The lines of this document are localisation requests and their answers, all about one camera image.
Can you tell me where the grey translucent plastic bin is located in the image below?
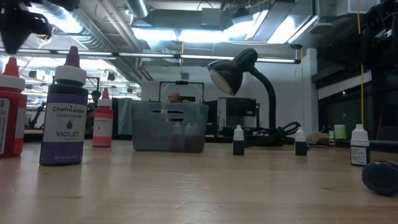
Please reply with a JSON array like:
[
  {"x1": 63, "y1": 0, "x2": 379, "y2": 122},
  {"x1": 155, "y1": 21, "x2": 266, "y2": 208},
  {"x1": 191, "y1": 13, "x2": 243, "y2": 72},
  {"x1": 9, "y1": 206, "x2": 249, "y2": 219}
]
[{"x1": 131, "y1": 101, "x2": 210, "y2": 153}]

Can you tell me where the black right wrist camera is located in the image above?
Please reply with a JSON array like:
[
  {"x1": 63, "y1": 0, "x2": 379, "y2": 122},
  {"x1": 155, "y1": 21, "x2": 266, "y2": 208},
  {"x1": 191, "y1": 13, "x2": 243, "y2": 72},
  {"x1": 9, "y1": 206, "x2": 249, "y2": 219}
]
[{"x1": 365, "y1": 1, "x2": 398, "y2": 40}]

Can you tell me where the person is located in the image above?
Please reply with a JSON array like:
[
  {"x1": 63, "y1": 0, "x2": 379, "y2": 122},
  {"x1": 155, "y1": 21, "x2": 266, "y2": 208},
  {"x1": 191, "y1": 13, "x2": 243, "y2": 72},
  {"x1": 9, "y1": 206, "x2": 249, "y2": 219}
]
[
  {"x1": 86, "y1": 89, "x2": 102, "y2": 110},
  {"x1": 167, "y1": 91, "x2": 190, "y2": 104}
]

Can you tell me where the lamp plug paper tag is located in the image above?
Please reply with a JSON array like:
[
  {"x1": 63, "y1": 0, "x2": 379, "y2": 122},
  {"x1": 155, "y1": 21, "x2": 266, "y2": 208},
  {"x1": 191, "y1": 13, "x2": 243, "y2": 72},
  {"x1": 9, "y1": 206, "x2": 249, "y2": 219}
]
[{"x1": 306, "y1": 131, "x2": 330, "y2": 146}]

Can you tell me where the pink food coloring bottle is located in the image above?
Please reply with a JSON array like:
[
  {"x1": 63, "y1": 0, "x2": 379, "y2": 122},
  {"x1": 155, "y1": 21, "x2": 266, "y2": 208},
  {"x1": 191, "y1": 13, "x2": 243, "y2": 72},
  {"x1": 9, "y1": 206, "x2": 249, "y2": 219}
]
[{"x1": 92, "y1": 87, "x2": 114, "y2": 148}]

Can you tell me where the yellow extension cable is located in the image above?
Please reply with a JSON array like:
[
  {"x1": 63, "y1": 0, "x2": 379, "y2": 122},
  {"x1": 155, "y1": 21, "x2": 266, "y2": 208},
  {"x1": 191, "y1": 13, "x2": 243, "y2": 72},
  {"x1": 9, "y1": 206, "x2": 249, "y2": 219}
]
[{"x1": 356, "y1": 12, "x2": 364, "y2": 125}]

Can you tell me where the black white equipment cabinet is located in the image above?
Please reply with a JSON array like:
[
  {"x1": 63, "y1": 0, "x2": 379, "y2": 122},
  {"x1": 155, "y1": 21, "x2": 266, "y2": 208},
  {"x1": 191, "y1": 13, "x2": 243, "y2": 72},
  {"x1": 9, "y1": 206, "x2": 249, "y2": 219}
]
[{"x1": 216, "y1": 96, "x2": 258, "y2": 138}]

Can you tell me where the violet food coloring bottle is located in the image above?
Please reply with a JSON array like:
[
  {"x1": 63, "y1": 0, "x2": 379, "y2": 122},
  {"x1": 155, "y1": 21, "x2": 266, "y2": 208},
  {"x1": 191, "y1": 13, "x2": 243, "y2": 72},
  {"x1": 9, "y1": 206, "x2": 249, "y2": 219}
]
[{"x1": 39, "y1": 45, "x2": 90, "y2": 166}]

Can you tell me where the green white jar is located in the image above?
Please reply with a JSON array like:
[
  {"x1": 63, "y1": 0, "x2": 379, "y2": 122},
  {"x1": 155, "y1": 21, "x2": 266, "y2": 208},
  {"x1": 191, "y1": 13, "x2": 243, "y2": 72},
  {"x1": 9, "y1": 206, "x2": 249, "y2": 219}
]
[{"x1": 333, "y1": 124, "x2": 347, "y2": 140}]

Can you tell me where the round silver air duct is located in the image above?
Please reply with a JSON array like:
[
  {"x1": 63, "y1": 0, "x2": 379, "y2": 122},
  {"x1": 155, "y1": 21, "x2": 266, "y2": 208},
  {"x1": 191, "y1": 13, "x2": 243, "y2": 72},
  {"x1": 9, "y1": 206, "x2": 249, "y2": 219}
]
[{"x1": 126, "y1": 0, "x2": 150, "y2": 19}]

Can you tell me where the black aluminium table frame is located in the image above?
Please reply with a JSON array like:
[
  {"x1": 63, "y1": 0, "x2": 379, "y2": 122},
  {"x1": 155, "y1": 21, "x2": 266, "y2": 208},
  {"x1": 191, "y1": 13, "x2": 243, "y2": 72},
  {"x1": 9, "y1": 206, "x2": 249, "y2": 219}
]
[{"x1": 23, "y1": 129, "x2": 398, "y2": 153}]

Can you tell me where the white ceiling vent box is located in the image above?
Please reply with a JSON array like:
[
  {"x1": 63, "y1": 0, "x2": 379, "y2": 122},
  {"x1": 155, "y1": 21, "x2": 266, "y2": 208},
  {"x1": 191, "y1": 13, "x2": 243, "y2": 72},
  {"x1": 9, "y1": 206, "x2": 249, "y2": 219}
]
[{"x1": 337, "y1": 0, "x2": 382, "y2": 16}]

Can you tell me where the black gooseneck desk lamp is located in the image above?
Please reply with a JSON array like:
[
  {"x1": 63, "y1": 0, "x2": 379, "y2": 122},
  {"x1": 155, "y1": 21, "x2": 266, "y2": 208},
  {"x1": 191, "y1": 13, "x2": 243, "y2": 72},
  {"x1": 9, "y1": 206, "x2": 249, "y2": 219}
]
[{"x1": 207, "y1": 47, "x2": 285, "y2": 147}]

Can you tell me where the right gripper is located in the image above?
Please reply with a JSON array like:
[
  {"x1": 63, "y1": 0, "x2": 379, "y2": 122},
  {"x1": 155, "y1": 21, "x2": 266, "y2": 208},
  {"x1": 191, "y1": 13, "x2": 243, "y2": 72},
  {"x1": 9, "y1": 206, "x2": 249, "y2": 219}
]
[{"x1": 320, "y1": 32, "x2": 398, "y2": 68}]

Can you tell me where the black background stand frame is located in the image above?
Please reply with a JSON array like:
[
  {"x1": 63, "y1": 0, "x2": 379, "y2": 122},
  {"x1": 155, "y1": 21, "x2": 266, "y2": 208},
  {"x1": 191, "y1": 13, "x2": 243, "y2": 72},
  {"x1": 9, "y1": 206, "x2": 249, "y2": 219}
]
[{"x1": 159, "y1": 80, "x2": 205, "y2": 105}]

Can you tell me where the grey blue panel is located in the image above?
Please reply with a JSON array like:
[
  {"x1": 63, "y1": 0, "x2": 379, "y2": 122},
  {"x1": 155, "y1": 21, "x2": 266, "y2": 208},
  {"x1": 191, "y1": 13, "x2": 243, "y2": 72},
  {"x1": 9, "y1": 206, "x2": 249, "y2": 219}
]
[{"x1": 111, "y1": 97, "x2": 135, "y2": 135}]

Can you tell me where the red food coloring bottle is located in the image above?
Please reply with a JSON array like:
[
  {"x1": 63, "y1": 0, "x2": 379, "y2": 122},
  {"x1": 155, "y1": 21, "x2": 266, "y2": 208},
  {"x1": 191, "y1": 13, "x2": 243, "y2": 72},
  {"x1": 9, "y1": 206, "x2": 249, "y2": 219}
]
[{"x1": 0, "y1": 57, "x2": 28, "y2": 158}]

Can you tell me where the grey ceiling box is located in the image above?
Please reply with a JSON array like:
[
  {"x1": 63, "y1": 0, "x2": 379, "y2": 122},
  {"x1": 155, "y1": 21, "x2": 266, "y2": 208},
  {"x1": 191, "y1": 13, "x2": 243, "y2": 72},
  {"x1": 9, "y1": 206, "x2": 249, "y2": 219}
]
[{"x1": 201, "y1": 7, "x2": 225, "y2": 27}]

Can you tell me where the long tube light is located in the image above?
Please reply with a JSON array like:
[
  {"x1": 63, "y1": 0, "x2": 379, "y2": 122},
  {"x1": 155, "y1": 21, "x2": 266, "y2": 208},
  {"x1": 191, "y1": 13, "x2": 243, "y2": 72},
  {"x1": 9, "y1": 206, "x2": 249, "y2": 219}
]
[{"x1": 0, "y1": 48, "x2": 302, "y2": 65}]

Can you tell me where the small dark dropper bottle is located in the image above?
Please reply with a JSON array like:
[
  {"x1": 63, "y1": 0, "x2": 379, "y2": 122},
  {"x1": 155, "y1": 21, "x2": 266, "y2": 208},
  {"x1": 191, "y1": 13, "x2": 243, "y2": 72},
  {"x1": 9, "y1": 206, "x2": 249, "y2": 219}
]
[
  {"x1": 172, "y1": 121, "x2": 183, "y2": 152},
  {"x1": 233, "y1": 124, "x2": 246, "y2": 156},
  {"x1": 361, "y1": 160, "x2": 398, "y2": 197},
  {"x1": 294, "y1": 126, "x2": 308, "y2": 157},
  {"x1": 183, "y1": 123, "x2": 194, "y2": 152},
  {"x1": 349, "y1": 124, "x2": 371, "y2": 167}
]

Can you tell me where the black lamp power cable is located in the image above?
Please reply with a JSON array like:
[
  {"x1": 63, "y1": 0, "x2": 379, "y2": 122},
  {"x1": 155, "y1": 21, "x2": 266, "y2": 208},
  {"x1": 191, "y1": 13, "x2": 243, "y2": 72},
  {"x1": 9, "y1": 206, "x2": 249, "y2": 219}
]
[{"x1": 244, "y1": 121, "x2": 311, "y2": 149}]

